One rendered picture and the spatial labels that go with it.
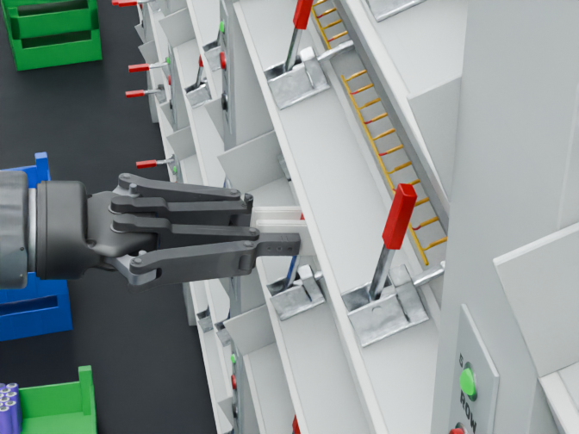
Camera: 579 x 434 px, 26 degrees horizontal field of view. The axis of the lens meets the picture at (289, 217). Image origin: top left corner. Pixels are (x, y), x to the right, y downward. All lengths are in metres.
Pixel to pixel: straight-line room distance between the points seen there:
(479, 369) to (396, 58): 0.17
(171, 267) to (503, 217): 0.54
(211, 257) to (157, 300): 1.31
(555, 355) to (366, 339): 0.32
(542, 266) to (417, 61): 0.20
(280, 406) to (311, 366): 0.26
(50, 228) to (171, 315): 1.28
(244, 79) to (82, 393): 0.98
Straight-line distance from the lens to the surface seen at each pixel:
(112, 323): 2.20
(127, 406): 2.03
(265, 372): 1.27
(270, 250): 0.96
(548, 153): 0.36
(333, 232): 0.78
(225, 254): 0.93
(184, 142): 1.96
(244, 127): 1.14
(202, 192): 1.00
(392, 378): 0.67
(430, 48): 0.55
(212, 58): 1.38
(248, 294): 1.25
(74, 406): 2.03
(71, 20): 2.97
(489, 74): 0.41
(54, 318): 2.17
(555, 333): 0.38
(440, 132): 0.45
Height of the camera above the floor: 1.39
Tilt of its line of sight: 35 degrees down
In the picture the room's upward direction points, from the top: straight up
